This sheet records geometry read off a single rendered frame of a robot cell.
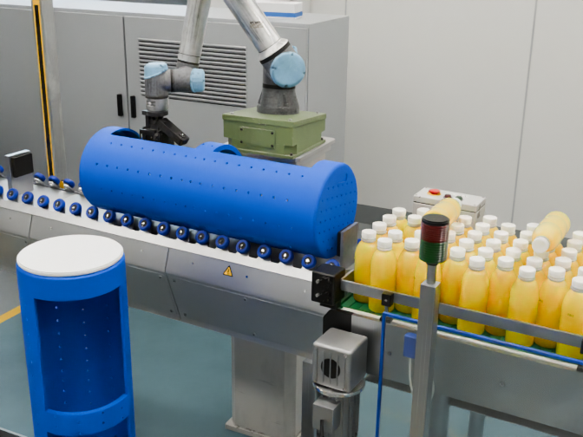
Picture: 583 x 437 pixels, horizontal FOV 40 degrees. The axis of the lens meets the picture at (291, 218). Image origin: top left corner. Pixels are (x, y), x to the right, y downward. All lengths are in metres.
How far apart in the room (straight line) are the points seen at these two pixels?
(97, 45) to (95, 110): 0.37
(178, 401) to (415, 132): 2.48
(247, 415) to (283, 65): 1.38
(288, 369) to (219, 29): 1.85
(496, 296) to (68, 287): 1.08
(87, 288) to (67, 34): 2.76
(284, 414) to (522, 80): 2.63
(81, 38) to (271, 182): 2.53
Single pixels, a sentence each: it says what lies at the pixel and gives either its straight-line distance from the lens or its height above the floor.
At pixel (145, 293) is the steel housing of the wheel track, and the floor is 0.71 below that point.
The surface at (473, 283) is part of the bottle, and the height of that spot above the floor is 1.04.
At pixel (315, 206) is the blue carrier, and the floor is 1.14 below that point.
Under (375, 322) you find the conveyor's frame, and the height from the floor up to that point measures 0.89.
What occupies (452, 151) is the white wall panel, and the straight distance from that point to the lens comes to 5.12.
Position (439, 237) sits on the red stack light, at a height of 1.22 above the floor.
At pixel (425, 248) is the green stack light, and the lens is 1.84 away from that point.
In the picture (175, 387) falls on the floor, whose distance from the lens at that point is 3.59.
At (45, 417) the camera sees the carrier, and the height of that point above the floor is 0.60.
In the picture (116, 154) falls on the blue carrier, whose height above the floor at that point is 1.18.
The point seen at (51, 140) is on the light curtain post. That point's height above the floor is 1.04.
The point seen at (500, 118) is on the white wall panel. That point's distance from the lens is 5.00.
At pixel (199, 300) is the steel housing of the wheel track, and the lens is 2.60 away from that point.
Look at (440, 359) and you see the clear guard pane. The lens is 2.08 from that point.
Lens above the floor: 1.86
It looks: 20 degrees down
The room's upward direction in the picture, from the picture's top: 1 degrees clockwise
